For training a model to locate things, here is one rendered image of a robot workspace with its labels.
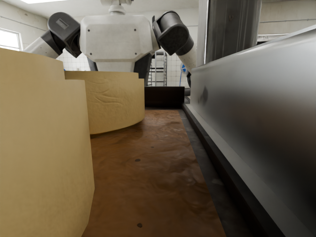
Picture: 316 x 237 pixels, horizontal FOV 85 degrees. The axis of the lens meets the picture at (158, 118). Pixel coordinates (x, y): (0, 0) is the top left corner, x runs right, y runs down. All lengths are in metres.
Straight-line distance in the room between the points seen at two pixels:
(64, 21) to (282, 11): 5.57
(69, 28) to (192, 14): 4.96
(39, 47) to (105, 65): 0.26
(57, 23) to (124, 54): 0.29
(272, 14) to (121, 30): 5.39
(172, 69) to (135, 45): 4.74
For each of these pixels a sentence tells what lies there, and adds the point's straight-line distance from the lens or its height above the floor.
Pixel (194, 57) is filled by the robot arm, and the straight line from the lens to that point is 0.82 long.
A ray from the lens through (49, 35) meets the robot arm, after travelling 0.84.
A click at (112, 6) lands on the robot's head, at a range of 0.79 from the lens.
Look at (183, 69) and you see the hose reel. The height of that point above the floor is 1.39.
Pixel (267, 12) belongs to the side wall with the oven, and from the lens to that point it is 5.87.
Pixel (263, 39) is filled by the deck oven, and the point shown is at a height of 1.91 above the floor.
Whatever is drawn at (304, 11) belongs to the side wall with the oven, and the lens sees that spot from 6.17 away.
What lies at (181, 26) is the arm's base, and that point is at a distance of 0.72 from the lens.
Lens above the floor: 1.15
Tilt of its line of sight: 13 degrees down
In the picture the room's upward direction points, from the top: straight up
